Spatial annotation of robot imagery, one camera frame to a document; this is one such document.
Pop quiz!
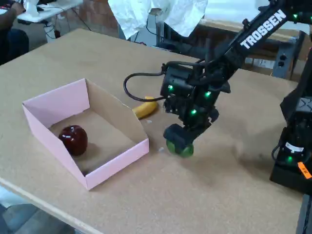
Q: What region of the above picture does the round green toy fruit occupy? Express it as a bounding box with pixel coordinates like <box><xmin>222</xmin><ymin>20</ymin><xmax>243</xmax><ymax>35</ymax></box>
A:
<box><xmin>165</xmin><ymin>140</ymin><xmax>195</xmax><ymax>158</ymax></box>

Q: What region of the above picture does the dark red toy fruit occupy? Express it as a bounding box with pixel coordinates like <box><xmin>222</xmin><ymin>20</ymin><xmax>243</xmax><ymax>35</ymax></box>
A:
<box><xmin>58</xmin><ymin>125</ymin><xmax>88</xmax><ymax>156</ymax></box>

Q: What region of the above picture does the pink cardboard box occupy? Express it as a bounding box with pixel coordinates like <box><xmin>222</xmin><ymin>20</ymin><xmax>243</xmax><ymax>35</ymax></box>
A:
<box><xmin>21</xmin><ymin>78</ymin><xmax>150</xmax><ymax>191</ymax></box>

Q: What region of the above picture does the yellow toy banana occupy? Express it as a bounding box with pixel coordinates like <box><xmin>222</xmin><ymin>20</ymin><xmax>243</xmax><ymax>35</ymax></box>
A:
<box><xmin>132</xmin><ymin>96</ymin><xmax>158</xmax><ymax>120</ymax></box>

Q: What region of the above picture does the brown cardboard carton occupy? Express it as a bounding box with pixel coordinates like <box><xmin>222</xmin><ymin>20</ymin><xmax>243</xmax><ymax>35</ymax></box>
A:
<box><xmin>243</xmin><ymin>57</ymin><xmax>276</xmax><ymax>71</ymax></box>

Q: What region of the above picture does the wooden workbench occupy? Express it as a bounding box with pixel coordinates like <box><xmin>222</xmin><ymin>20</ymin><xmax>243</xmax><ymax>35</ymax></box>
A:
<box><xmin>197</xmin><ymin>18</ymin><xmax>307</xmax><ymax>81</ymax></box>

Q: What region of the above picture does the white crumpled sheet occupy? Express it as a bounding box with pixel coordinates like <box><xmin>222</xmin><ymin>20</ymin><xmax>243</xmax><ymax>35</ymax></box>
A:
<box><xmin>107</xmin><ymin>0</ymin><xmax>209</xmax><ymax>39</ymax></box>

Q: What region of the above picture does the white desk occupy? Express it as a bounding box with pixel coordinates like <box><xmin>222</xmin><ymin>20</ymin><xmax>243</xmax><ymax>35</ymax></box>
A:
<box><xmin>17</xmin><ymin>0</ymin><xmax>84</xmax><ymax>24</ymax></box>

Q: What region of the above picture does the person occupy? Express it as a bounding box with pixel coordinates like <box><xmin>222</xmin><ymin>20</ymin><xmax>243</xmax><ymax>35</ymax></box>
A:
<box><xmin>0</xmin><ymin>1</ymin><xmax>30</xmax><ymax>66</ymax></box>

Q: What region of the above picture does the looped black camera cable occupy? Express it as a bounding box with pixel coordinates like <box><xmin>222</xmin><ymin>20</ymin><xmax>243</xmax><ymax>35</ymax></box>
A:
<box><xmin>123</xmin><ymin>72</ymin><xmax>166</xmax><ymax>102</ymax></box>

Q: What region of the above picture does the black cable at arm foot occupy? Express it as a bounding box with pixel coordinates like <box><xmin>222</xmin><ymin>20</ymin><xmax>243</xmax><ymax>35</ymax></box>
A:
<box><xmin>271</xmin><ymin>145</ymin><xmax>285</xmax><ymax>162</ymax></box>

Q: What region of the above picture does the dark metal stand post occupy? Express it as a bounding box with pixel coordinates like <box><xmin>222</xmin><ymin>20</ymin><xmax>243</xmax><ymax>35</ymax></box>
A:
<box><xmin>296</xmin><ymin>194</ymin><xmax>312</xmax><ymax>234</ymax></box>

